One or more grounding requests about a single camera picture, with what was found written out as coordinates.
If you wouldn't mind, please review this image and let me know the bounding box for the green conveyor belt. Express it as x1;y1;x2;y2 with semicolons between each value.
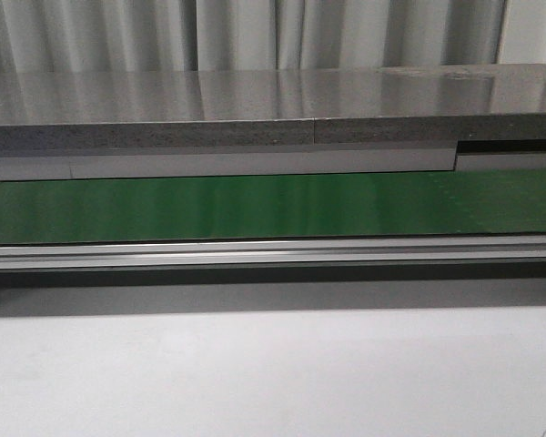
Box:
0;169;546;245

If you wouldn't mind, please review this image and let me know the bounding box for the grey rear conveyor rail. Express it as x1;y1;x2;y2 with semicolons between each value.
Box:
0;139;546;181

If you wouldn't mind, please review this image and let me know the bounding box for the white pleated curtain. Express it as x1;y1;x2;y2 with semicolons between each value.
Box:
0;1;546;73

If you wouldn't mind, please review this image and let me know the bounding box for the aluminium front conveyor rail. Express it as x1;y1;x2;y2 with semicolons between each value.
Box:
0;235;546;270

